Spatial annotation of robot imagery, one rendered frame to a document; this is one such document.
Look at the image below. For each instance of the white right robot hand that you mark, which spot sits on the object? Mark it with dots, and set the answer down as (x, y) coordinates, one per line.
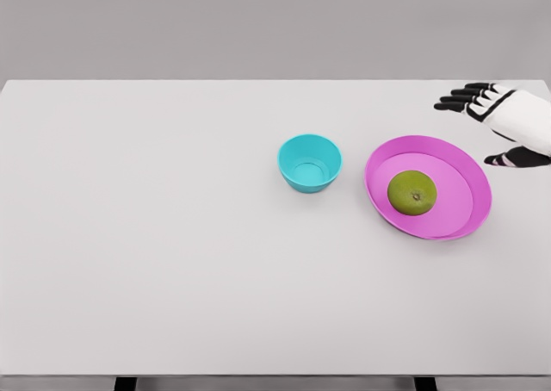
(521, 115)

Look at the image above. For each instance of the pink plate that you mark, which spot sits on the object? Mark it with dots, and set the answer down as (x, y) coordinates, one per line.
(456, 184)

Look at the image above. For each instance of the green apple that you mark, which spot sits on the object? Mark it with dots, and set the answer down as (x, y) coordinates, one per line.
(412, 192)

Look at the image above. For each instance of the blue bowl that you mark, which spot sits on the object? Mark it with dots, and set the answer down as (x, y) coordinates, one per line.
(309, 163)

